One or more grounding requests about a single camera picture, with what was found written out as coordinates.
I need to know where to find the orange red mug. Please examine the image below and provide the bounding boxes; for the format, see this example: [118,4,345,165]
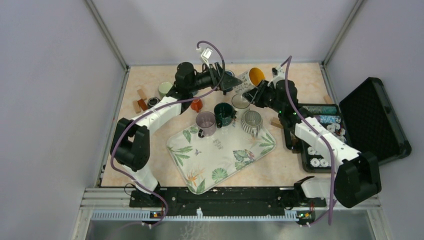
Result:
[190,98,203,113]

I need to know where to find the black carrying case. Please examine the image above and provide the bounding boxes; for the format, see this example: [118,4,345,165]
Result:
[299,77,412,165]

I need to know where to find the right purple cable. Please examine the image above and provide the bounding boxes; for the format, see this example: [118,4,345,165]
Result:
[280,55,337,227]

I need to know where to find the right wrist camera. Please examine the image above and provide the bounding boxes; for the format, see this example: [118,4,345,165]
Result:
[271,66,286,84]

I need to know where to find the light wooden block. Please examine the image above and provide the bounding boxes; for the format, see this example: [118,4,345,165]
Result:
[270,117,284,129]

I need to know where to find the black mug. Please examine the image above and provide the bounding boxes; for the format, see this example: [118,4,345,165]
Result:
[147,96,161,109]

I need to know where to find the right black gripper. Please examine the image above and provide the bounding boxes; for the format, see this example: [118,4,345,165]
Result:
[242,79,284,114]

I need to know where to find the tan wooden block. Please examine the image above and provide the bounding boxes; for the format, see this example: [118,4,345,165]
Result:
[137,88,148,101]

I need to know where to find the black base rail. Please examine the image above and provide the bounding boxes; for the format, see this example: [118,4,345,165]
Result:
[129,186,327,219]

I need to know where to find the white floral mug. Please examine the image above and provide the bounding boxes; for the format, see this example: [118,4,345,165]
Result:
[233,67,266,94]

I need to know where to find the floral leaf pattern tray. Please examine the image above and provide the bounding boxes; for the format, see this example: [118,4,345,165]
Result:
[166,121,277,195]

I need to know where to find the lilac purple mug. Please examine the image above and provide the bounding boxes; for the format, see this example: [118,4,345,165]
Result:
[195,111,217,138]

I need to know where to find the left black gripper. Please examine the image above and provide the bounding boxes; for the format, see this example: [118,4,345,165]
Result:
[187,61,242,93]

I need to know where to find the light green mug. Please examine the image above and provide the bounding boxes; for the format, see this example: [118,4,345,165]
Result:
[157,81,173,99]

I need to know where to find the reddish brown wooden block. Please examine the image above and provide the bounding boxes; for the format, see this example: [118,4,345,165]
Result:
[137,99,149,111]

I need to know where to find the navy blue mug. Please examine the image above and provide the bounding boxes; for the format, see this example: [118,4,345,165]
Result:
[225,70,235,77]

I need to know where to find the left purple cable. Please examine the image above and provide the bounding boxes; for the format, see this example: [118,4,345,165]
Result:
[109,40,227,229]

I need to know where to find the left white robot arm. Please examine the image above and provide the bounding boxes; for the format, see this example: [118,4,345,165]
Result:
[110,62,242,207]

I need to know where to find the purple cable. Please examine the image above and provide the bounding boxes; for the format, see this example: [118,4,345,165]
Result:
[280,55,337,227]
[109,40,227,229]

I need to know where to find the grey striped mug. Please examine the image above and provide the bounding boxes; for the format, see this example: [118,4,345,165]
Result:
[240,110,263,137]

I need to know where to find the dark green mug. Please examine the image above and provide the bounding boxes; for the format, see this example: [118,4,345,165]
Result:
[213,102,237,128]

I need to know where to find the white black-rimmed mug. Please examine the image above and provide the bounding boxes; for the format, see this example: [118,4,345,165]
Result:
[231,94,250,118]

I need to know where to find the pale wooden block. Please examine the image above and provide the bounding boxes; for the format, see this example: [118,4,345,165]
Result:
[132,100,142,114]

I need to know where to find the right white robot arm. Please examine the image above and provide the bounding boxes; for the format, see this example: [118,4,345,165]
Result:
[242,80,382,208]

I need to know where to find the wooden block by case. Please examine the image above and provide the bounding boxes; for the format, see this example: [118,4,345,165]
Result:
[323,95,334,105]

